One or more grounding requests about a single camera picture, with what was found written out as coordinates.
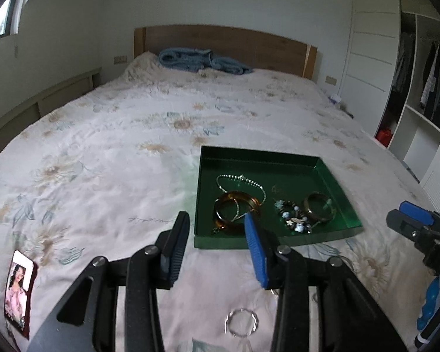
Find twisted silver bracelet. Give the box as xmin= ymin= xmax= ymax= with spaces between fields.
xmin=224 ymin=308 xmax=259 ymax=338

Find wooden headboard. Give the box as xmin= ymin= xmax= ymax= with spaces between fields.
xmin=134 ymin=25 xmax=318 ymax=80

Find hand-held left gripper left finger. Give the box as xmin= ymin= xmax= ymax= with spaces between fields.
xmin=27 ymin=211 xmax=190 ymax=352

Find silver chain necklace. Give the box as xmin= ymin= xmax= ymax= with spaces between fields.
xmin=216 ymin=173 xmax=268 ymax=224

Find person's right forearm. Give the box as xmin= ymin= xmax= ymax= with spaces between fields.
xmin=415 ymin=274 xmax=440 ymax=350

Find dark beaded bracelet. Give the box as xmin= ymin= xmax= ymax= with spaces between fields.
xmin=274 ymin=199 xmax=313 ymax=234

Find low white cabinet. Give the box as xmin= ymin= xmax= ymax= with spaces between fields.
xmin=0 ymin=67 xmax=102 ymax=143

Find amber bangle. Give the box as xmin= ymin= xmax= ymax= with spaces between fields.
xmin=213 ymin=191 xmax=261 ymax=233

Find brown bangle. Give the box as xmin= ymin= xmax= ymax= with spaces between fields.
xmin=304 ymin=192 xmax=336 ymax=224

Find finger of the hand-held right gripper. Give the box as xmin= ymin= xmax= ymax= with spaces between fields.
xmin=386 ymin=209 xmax=428 ymax=244
xmin=400 ymin=201 xmax=435 ymax=227

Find white wardrobe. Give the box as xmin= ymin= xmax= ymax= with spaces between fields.
xmin=341 ymin=0 xmax=440 ymax=221

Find smartphone with woman photo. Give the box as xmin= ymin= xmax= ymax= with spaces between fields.
xmin=4 ymin=250 xmax=35 ymax=340

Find green tray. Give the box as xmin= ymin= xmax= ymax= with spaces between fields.
xmin=194 ymin=145 xmax=363 ymax=250

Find red bag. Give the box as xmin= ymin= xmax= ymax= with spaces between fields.
xmin=375 ymin=126 xmax=393 ymax=147

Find blue blanket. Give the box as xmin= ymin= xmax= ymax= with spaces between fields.
xmin=158 ymin=48 xmax=253 ymax=76

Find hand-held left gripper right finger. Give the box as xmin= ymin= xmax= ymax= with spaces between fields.
xmin=244 ymin=213 xmax=409 ymax=352

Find white floral bedspread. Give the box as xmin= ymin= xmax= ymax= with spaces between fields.
xmin=0 ymin=51 xmax=440 ymax=352

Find grey hanging clothes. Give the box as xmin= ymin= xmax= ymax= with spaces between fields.
xmin=392 ymin=33 xmax=416 ymax=94

